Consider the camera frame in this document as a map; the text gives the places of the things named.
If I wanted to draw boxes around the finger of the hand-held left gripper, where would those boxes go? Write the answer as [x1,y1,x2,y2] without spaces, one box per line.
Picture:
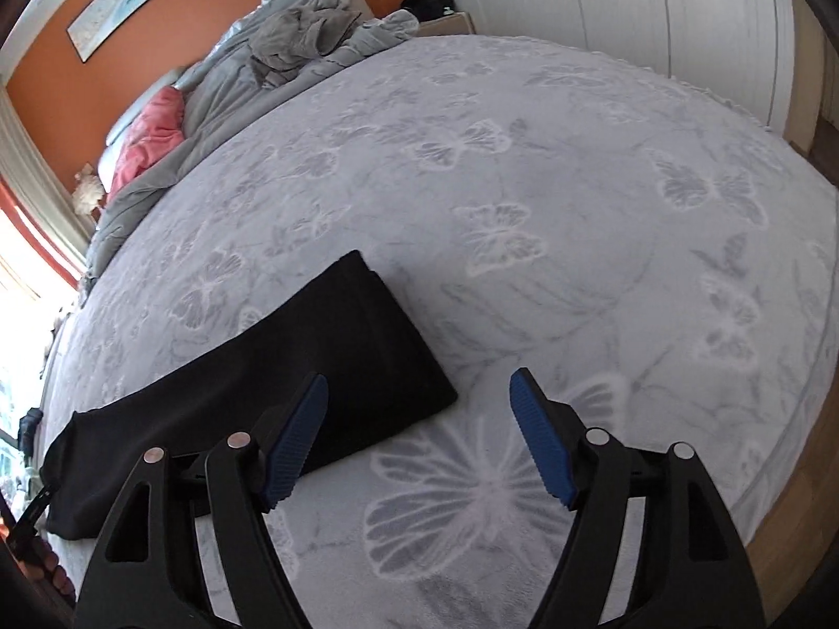
[5,485,53,546]

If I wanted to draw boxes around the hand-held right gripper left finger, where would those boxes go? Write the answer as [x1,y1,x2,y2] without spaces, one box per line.
[73,373,329,629]

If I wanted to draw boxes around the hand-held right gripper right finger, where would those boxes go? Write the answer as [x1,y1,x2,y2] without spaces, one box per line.
[510,368,767,629]

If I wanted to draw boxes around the black pants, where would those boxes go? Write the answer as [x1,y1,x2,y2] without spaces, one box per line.
[39,249,460,541]

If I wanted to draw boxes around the person's left hand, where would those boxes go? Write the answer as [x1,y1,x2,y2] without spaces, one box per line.
[18,534,77,612]

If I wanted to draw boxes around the dark blue clothing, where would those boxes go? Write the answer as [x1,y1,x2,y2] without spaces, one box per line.
[18,408,46,456]

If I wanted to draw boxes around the grey butterfly print blanket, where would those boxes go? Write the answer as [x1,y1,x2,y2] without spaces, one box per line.
[39,32,833,629]

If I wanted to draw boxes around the orange curtain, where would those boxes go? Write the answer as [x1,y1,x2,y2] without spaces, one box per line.
[0,177,86,289]

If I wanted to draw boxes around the white feather table lamp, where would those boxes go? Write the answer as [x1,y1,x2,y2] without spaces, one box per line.
[72,164,109,217]

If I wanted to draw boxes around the pink pillow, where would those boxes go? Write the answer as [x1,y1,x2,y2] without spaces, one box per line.
[108,86,188,201]

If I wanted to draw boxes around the white curtain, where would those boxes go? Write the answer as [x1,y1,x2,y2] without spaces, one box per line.
[0,88,96,256]

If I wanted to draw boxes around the grey duvet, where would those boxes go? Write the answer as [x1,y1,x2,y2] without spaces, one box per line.
[82,0,421,289]

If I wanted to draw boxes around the crumpled grey garment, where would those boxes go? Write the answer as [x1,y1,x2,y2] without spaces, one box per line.
[248,5,364,86]

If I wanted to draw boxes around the wooden bedside table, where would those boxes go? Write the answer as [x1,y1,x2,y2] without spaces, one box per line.
[416,12,476,38]

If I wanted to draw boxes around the white wardrobe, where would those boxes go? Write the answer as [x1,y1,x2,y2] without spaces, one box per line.
[390,0,797,135]

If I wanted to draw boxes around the black clothing heap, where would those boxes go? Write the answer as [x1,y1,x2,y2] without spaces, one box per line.
[400,0,453,22]

